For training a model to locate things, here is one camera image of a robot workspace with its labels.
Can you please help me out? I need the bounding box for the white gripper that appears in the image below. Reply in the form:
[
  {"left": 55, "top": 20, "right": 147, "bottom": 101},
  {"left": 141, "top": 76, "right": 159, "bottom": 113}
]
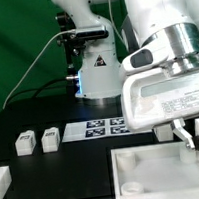
[{"left": 121, "top": 68, "right": 199, "bottom": 151}]

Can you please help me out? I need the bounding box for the white square tabletop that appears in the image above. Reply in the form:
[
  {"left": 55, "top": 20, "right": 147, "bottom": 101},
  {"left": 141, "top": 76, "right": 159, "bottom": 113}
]
[{"left": 111, "top": 142, "right": 199, "bottom": 199}]

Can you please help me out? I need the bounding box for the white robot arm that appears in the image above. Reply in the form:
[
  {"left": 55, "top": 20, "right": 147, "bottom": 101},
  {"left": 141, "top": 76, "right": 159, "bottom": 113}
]
[{"left": 51, "top": 0, "right": 199, "bottom": 149}]

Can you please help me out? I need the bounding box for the white sheet with tags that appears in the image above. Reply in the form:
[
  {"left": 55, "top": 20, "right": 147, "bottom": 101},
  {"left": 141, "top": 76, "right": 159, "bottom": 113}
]
[{"left": 59, "top": 112, "right": 154, "bottom": 144}]

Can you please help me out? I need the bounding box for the white obstacle bar left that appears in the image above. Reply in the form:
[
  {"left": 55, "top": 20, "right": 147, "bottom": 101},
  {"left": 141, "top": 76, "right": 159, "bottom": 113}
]
[{"left": 0, "top": 166, "right": 12, "bottom": 199}]

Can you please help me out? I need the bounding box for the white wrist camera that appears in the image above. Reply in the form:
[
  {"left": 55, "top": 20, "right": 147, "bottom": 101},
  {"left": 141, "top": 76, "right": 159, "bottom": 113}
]
[{"left": 119, "top": 40, "right": 170, "bottom": 77}]

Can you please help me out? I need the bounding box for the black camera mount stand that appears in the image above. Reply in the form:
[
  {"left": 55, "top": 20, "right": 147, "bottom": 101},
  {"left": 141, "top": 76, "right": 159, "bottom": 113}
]
[{"left": 55, "top": 11, "right": 109, "bottom": 82}]

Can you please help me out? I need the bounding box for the black cable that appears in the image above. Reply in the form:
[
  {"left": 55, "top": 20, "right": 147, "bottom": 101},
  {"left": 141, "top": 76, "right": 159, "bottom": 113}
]
[{"left": 0, "top": 76, "right": 75, "bottom": 110}]

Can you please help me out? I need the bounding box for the grey cable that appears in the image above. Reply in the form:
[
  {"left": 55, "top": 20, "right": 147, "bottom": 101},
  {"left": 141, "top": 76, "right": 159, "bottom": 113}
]
[{"left": 0, "top": 29, "right": 85, "bottom": 109}]

